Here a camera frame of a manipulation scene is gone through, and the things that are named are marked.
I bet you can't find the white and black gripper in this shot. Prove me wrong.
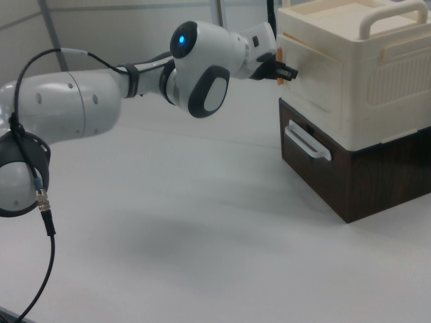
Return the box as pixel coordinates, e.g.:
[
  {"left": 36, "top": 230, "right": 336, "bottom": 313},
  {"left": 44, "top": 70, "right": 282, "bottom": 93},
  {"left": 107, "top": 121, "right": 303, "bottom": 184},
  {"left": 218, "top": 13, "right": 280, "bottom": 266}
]
[{"left": 240, "top": 22, "right": 300, "bottom": 82}]

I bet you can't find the cream cabinet door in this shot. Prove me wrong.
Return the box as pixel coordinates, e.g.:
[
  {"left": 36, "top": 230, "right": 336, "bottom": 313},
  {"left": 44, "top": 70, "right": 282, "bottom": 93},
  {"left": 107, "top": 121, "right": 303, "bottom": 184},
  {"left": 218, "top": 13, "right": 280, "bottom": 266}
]
[{"left": 278, "top": 32, "right": 345, "bottom": 114}]

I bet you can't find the cream plastic cabinet body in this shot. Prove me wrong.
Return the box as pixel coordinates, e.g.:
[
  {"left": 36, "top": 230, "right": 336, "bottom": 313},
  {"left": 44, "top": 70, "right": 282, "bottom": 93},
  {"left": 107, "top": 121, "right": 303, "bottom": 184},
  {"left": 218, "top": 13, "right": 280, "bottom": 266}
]
[{"left": 276, "top": 0, "right": 431, "bottom": 151}]

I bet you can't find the dark brown drawer box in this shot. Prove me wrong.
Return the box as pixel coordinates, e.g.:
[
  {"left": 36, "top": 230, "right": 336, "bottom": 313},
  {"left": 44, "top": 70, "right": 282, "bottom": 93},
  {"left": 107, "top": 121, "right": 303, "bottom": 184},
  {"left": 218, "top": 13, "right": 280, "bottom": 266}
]
[{"left": 278, "top": 96, "right": 431, "bottom": 225}]

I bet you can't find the orange door handle strip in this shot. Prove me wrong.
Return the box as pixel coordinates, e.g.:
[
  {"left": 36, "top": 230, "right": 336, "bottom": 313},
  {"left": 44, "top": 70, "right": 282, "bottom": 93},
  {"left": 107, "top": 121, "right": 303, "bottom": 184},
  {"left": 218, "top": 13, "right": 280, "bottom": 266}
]
[{"left": 277, "top": 46, "right": 284, "bottom": 87}]

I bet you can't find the black camera stand pole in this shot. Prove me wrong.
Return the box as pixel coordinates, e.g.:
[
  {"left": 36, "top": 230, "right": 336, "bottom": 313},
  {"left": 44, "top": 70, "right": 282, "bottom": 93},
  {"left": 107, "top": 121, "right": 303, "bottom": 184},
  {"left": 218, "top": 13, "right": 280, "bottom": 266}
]
[{"left": 266, "top": 0, "right": 279, "bottom": 30}]

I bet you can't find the white drawer handle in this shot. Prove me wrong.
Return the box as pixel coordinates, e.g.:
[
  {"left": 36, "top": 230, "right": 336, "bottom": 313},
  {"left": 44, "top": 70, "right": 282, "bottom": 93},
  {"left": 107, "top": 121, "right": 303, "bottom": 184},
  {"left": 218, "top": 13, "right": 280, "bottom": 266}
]
[{"left": 284, "top": 120, "right": 333, "bottom": 162}]

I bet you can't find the cream cabinet carry handle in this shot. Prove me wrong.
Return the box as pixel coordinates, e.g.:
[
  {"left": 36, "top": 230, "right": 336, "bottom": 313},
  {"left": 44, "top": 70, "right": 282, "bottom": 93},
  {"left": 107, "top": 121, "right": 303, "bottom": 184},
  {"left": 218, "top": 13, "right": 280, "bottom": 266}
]
[{"left": 359, "top": 0, "right": 428, "bottom": 40}]

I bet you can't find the grey metal partition post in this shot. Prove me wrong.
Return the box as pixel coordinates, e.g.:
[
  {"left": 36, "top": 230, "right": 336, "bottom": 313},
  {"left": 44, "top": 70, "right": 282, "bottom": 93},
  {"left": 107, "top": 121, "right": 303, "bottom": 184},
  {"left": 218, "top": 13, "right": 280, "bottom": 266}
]
[{"left": 37, "top": 0, "right": 68, "bottom": 72}]

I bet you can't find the black cable with metal connector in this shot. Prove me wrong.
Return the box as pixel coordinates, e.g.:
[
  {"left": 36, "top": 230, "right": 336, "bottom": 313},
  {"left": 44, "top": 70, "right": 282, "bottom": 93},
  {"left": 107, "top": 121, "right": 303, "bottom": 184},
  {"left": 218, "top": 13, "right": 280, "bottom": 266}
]
[{"left": 0, "top": 48, "right": 176, "bottom": 323}]

